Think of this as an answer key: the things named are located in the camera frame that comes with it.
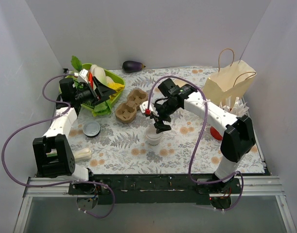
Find white plastic cup lid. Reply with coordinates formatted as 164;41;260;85
144;125;163;136

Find white paper coffee cup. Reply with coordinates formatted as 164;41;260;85
145;134;162;146

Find brown pulp cup carrier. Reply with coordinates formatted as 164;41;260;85
115;89;148;124

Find stack of white paper cups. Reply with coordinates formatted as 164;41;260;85
173;79;187;87

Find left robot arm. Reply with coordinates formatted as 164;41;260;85
33;77;116;194

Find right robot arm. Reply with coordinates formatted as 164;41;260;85
144;75;256;193

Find yellow cabbage leaf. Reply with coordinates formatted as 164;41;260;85
108;83;125;100

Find green lettuce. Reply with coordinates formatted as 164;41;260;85
92;101;111;117

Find green plastic tray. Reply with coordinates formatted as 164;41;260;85
65;63;126;113

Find white napa cabbage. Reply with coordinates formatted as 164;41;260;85
90;65;107;85

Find red orange pepper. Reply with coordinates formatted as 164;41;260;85
88;72;93;84

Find white daikon radish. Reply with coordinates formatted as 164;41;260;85
74;69;88;79

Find purple eggplant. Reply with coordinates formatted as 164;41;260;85
122;60;146;73

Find stack of white lids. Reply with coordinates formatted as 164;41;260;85
83;121;101;137

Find red cup holder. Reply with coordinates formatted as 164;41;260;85
210;127;223;141

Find brown paper bag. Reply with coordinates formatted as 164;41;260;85
202;49;257;106

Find white paper straws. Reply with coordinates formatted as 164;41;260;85
219;96;249;117

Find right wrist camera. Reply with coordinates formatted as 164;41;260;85
140;101;155;117

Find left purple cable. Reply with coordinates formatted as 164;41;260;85
1;74;116;218

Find purple cable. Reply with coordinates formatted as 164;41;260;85
148;75;245;212
1;74;116;218

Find black metal base rail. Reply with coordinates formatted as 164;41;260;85
68;174;241;205

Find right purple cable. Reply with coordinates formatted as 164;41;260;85
148;75;245;212

